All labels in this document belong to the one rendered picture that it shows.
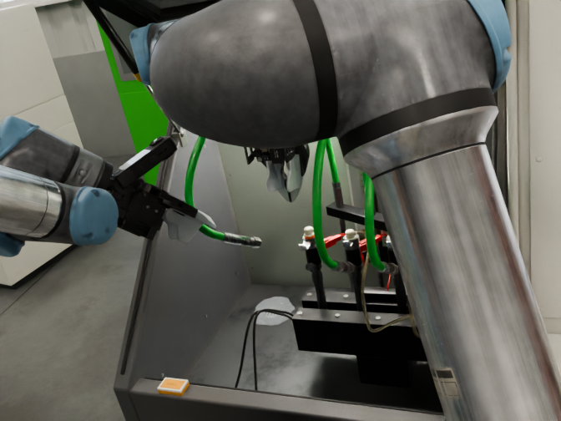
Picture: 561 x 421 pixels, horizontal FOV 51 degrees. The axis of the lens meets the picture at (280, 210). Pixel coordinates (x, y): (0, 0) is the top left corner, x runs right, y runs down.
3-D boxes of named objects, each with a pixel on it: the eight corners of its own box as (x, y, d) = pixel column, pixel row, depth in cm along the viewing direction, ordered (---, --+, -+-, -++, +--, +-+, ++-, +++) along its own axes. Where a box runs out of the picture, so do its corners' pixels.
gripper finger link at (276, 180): (265, 214, 101) (254, 164, 97) (277, 198, 106) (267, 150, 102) (282, 214, 100) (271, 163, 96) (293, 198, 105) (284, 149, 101)
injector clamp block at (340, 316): (304, 377, 123) (290, 317, 116) (317, 346, 131) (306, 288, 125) (476, 396, 110) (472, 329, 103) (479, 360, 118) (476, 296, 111)
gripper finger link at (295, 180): (282, 214, 100) (271, 163, 96) (293, 198, 105) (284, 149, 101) (299, 214, 99) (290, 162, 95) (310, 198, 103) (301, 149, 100)
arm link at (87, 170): (74, 147, 94) (84, 145, 87) (100, 160, 96) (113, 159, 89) (53, 190, 93) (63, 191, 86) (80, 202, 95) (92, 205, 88)
